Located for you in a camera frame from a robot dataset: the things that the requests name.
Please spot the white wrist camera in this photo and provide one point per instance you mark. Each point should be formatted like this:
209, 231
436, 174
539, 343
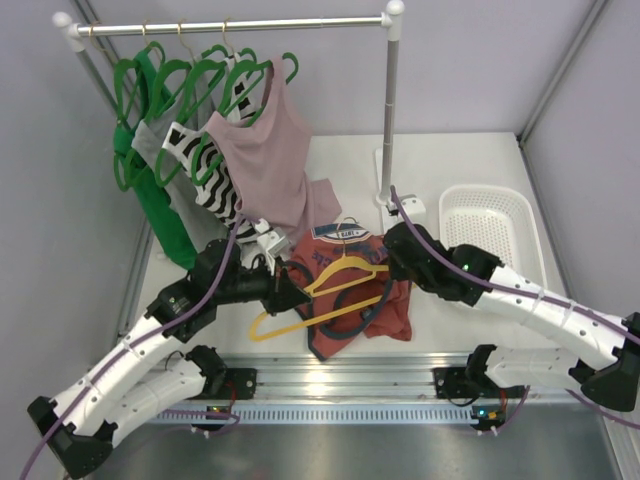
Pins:
413, 207
272, 243

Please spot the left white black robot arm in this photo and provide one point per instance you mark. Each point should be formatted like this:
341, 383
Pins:
84, 423

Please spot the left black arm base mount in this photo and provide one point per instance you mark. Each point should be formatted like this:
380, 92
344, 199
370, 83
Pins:
234, 383

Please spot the white perforated plastic basket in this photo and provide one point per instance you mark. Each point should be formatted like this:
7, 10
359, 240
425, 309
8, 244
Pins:
496, 219

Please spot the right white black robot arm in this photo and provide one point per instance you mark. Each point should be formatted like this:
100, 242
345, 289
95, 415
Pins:
595, 353

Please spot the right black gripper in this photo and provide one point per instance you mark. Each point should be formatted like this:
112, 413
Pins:
394, 270

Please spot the grey top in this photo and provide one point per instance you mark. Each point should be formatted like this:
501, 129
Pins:
201, 229

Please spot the black white striped top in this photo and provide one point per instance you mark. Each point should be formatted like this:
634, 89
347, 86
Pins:
203, 163

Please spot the red tank top blue trim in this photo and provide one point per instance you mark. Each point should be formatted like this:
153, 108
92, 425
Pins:
378, 307

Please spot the yellow hanger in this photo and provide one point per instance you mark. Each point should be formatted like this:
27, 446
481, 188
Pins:
342, 267

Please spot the silver clothes rack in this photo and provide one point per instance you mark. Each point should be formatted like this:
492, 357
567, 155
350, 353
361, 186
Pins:
391, 19

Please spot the green top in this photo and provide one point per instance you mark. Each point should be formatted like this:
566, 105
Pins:
165, 223

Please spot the green hanger under striped top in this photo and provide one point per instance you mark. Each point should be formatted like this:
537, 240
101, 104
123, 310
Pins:
200, 82

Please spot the pink tank top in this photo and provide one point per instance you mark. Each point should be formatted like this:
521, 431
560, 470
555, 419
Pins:
266, 162

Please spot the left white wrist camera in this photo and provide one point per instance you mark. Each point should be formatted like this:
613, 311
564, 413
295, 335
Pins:
272, 243

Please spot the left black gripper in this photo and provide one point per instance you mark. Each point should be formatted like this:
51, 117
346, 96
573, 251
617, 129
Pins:
275, 291

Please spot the slotted white cable duct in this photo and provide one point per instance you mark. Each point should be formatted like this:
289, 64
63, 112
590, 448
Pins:
354, 414

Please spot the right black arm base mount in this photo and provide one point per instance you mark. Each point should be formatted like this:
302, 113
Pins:
451, 383

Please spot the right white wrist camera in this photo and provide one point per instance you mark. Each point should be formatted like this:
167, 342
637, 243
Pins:
413, 207

